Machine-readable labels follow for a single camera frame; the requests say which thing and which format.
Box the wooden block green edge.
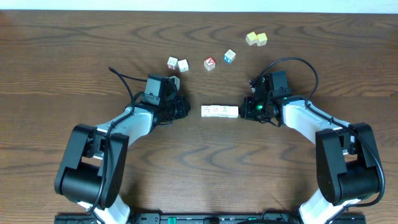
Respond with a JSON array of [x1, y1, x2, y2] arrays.
[[210, 105, 221, 117]]

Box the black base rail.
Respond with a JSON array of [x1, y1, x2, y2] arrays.
[[54, 210, 366, 224]]

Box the plain wooden block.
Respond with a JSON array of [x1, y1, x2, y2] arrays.
[[228, 106, 239, 118], [219, 106, 229, 118], [177, 59, 189, 73], [201, 105, 211, 117]]

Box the yellow wooden block left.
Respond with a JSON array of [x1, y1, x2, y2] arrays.
[[246, 32, 257, 45]]

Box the blue sided wooden block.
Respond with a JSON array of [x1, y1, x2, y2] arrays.
[[224, 49, 236, 63]]

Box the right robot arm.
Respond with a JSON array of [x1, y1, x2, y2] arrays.
[[239, 95, 386, 223]]

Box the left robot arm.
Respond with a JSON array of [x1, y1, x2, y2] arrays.
[[54, 95, 190, 223]]

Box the yellow wooden block right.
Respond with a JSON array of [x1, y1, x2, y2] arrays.
[[256, 32, 268, 46]]

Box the red letter A block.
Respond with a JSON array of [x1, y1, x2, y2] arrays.
[[204, 57, 216, 71]]

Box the red sided wooden block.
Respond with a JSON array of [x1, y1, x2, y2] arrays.
[[167, 57, 178, 70]]

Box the yellow wooden block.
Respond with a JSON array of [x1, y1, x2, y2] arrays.
[[256, 32, 268, 46], [246, 32, 257, 45]]

